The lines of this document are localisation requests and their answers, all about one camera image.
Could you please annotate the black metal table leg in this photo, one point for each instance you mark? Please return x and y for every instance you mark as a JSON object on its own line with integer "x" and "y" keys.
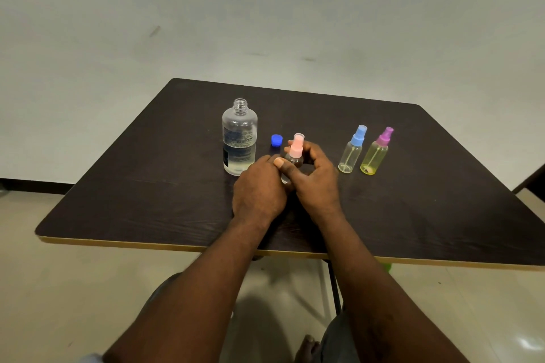
{"x": 335, "y": 286}

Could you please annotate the person's left hand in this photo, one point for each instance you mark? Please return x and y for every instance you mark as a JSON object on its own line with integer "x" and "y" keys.
{"x": 255, "y": 192}

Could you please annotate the person's right hand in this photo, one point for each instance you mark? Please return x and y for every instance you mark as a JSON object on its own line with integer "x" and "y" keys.
{"x": 317, "y": 188}

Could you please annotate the person's grey shorts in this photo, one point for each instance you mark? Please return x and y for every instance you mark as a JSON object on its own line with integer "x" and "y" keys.
{"x": 336, "y": 343}

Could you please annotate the blue bottle cap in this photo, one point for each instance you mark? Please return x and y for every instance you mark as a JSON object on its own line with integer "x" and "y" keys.
{"x": 276, "y": 140}

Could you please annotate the person's bare foot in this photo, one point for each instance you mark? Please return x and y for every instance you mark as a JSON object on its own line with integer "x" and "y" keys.
{"x": 307, "y": 350}

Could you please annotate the person's left forearm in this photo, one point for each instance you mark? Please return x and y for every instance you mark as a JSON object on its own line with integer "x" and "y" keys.
{"x": 200, "y": 290}

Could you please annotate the dark wooden furniture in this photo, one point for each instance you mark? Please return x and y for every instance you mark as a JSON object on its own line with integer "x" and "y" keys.
{"x": 534, "y": 182}

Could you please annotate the green object under table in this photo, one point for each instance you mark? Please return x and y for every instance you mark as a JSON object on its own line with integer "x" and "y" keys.
{"x": 385, "y": 266}

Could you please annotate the purple capped yellow spray bottle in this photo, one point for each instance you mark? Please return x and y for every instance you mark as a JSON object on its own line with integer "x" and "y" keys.
{"x": 375, "y": 156}

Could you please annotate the person's right forearm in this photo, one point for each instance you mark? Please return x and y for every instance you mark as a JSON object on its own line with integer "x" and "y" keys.
{"x": 374, "y": 299}

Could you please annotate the person's right thumb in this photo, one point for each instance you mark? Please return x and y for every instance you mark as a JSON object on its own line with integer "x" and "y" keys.
{"x": 286, "y": 171}

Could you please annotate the blue capped clear spray bottle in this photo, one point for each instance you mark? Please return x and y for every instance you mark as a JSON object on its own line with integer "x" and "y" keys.
{"x": 351, "y": 154}

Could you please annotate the person's left fingers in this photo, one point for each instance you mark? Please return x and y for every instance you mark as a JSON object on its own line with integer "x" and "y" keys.
{"x": 262, "y": 162}

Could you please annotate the large clear plastic bottle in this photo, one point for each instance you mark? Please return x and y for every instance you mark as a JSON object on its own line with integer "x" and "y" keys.
{"x": 239, "y": 141}

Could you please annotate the pink capped clear spray bottle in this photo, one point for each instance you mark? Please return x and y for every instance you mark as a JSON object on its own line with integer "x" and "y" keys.
{"x": 296, "y": 146}

